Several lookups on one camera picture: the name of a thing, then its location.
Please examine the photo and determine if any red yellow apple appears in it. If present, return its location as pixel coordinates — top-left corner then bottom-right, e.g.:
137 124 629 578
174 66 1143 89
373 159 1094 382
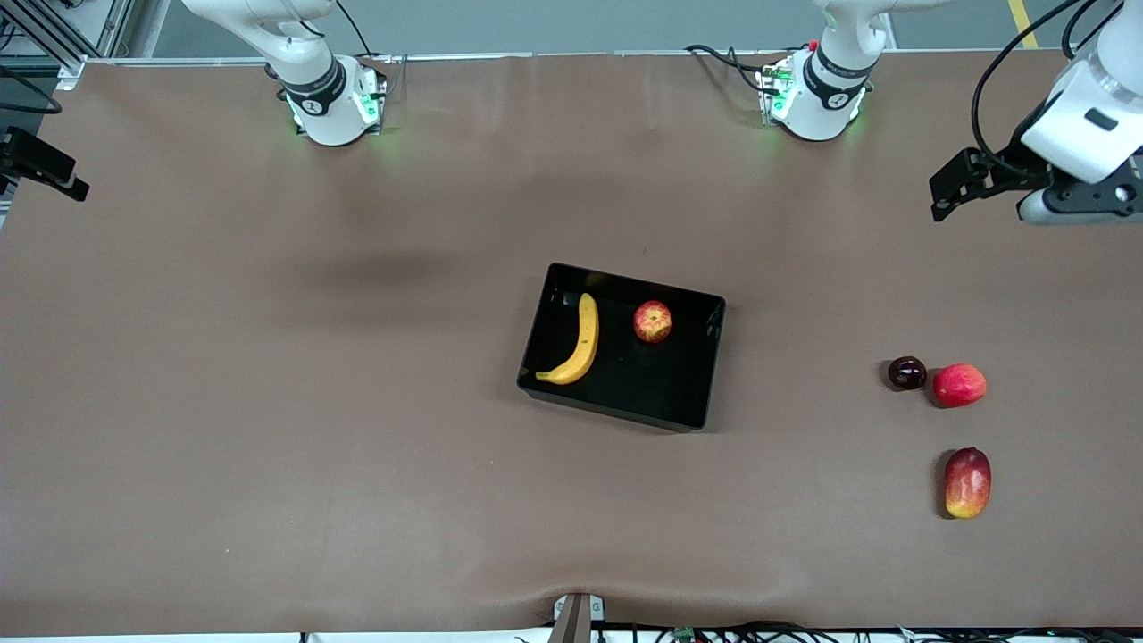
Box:
633 300 673 345

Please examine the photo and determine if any black plastic box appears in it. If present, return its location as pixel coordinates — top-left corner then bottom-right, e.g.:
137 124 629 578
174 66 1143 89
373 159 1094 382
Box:
516 262 727 434

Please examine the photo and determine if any yellow banana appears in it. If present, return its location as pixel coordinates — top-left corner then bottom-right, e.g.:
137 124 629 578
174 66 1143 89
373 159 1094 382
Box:
536 293 600 386

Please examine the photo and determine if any dark purple plum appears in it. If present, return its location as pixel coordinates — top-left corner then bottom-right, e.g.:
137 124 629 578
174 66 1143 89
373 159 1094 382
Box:
887 355 928 391

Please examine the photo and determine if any red peach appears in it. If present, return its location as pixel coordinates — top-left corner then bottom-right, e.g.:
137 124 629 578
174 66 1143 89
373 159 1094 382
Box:
932 363 989 409

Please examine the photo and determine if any red yellow mango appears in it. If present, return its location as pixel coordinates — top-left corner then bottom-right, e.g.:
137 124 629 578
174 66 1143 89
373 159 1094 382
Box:
944 447 993 520

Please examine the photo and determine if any brown table mat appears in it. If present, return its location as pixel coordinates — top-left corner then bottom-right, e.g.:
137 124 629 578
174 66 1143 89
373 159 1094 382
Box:
0 52 1143 637

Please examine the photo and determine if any aluminium frame profile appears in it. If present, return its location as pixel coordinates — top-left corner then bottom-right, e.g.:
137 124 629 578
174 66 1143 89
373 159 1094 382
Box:
0 0 135 86

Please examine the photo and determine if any black left base cable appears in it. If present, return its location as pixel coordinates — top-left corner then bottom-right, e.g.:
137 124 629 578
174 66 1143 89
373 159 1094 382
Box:
685 43 782 97

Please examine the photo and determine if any black base cable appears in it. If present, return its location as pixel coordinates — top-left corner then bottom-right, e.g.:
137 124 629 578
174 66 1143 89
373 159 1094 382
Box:
335 0 394 63
685 43 782 97

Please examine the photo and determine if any black right base cable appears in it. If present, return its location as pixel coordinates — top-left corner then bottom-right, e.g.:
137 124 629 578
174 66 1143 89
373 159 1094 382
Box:
335 0 394 63

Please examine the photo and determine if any metal table edge rail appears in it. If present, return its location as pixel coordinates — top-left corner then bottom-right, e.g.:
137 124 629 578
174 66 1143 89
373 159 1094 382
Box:
85 48 1072 65

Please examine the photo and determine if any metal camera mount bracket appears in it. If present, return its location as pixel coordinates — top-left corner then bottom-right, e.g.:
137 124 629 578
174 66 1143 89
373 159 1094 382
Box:
552 592 606 643

